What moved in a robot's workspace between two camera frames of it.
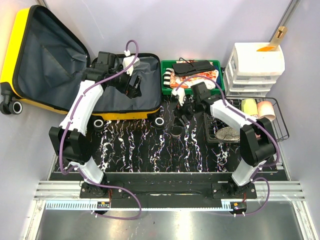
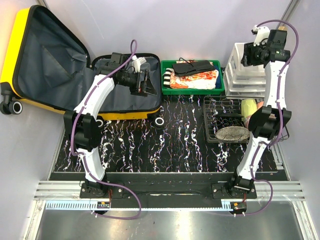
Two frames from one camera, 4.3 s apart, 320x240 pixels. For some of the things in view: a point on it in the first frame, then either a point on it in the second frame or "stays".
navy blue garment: x=218 y=78 stays
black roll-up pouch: x=181 y=69 stays
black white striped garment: x=167 y=77 stays
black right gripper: x=180 y=110 -> x=248 y=50
